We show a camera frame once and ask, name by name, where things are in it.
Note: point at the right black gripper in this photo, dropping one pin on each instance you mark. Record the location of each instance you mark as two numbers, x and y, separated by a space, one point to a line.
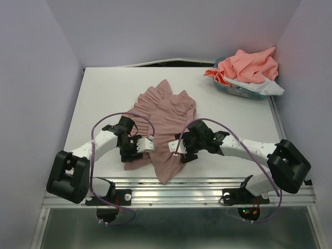
190 155

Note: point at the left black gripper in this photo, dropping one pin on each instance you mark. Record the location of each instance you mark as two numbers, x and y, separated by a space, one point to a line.
127 157

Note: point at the dusty pink skirt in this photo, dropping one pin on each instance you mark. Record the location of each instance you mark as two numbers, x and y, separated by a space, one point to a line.
169 113

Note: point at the white light blue cloth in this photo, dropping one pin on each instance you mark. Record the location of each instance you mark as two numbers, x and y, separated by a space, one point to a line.
268 87

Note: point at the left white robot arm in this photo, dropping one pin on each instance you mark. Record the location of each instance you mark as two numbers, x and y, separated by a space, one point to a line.
70 174

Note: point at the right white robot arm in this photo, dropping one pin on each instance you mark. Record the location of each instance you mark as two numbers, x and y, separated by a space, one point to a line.
284 168

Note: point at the light blue patterned bin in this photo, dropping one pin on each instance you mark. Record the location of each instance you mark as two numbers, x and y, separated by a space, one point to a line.
236 90

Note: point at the coral orange skirt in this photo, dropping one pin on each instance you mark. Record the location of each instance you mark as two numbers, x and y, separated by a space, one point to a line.
246 67

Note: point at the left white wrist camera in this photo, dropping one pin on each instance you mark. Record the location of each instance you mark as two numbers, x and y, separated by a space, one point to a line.
145 145

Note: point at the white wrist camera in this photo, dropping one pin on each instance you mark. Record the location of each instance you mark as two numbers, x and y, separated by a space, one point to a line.
177 147
145 145

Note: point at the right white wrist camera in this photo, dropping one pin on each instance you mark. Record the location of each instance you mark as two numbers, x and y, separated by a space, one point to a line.
177 147

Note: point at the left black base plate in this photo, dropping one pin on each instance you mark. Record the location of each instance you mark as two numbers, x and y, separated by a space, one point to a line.
113 205

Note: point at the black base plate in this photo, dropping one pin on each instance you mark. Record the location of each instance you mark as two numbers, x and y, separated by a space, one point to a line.
113 205
249 205

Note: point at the aluminium rail frame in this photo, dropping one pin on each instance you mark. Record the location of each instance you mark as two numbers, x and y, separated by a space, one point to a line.
185 213

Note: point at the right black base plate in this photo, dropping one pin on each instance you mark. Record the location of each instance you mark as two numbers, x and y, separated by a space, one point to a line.
249 205

